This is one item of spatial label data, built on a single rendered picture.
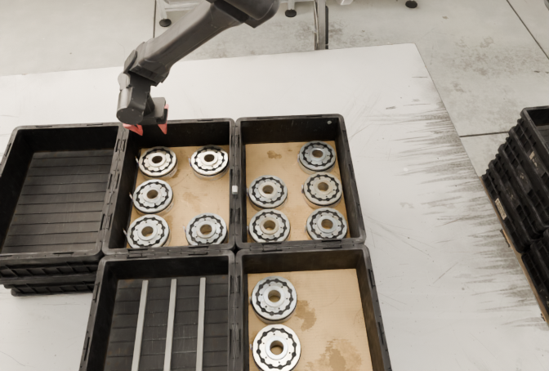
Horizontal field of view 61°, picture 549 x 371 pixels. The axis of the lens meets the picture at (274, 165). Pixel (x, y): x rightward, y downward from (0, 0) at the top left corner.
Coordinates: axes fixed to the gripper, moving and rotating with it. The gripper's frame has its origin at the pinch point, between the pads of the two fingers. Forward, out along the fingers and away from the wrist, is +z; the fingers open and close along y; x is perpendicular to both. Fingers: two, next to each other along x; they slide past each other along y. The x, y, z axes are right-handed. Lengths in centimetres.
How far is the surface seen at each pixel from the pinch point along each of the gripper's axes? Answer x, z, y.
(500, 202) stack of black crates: 19, 83, 124
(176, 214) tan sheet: -18.2, 12.5, 5.1
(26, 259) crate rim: -34.2, 0.7, -24.2
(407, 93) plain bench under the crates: 37, 32, 79
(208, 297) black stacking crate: -40.6, 12.4, 14.7
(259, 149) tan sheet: 3.1, 14.5, 26.7
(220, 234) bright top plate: -25.8, 10.0, 17.1
